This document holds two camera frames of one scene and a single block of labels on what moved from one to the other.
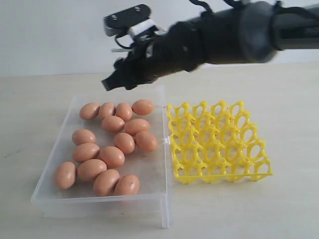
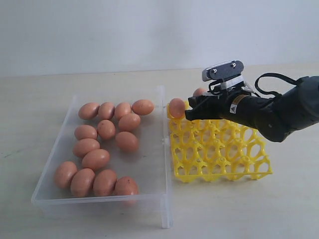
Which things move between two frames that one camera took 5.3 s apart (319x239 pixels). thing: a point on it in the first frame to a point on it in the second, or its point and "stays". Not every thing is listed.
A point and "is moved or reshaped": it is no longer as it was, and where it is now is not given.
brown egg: [124, 111] stays
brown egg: [133, 126] to [129, 122]
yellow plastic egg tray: [212, 143] stays
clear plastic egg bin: [152, 196] stays
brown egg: [85, 151] is moved or reshaped
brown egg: [113, 124] to [106, 129]
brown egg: [112, 156] to [199, 91]
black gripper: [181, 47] to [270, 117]
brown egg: [145, 141] to [177, 107]
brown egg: [105, 182] stays
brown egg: [81, 135] is moved or reshaped
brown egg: [88, 170] to [96, 159]
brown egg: [124, 142] stays
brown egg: [65, 175] stays
